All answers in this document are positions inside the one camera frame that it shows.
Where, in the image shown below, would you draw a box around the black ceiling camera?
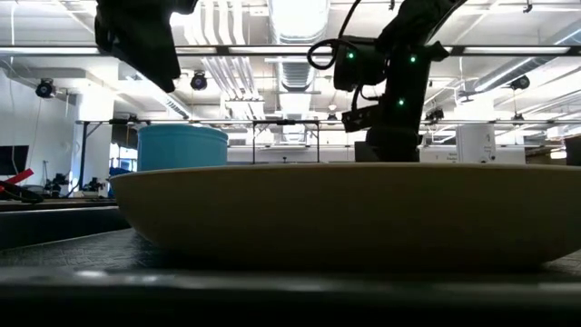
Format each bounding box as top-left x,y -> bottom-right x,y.
189,70 -> 209,92
508,74 -> 531,91
34,77 -> 58,100

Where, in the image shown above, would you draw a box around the red strap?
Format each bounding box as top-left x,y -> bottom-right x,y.
0,168 -> 35,187

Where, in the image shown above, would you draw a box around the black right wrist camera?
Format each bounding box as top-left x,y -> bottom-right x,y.
340,104 -> 382,134

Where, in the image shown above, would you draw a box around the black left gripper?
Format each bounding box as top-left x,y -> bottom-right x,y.
94,0 -> 200,94

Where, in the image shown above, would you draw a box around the silver ceiling air duct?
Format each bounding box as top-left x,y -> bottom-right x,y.
267,0 -> 331,92

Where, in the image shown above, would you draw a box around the black metal rig frame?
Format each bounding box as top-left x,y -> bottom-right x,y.
0,44 -> 581,57

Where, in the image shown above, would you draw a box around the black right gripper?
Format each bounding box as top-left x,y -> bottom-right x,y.
366,127 -> 421,164

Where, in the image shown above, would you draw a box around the black serving tray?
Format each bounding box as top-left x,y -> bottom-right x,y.
0,206 -> 581,327

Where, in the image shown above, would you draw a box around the white box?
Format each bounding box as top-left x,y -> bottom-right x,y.
456,123 -> 497,164

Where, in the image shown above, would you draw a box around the beige round plate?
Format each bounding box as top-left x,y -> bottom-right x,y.
108,162 -> 581,273

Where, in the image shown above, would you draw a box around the blue plastic cup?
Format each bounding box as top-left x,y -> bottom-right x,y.
137,124 -> 229,173

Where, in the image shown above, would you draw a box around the black monitor screen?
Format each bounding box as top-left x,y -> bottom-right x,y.
0,144 -> 30,176

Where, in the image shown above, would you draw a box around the long background table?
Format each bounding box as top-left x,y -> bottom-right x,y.
74,118 -> 581,164

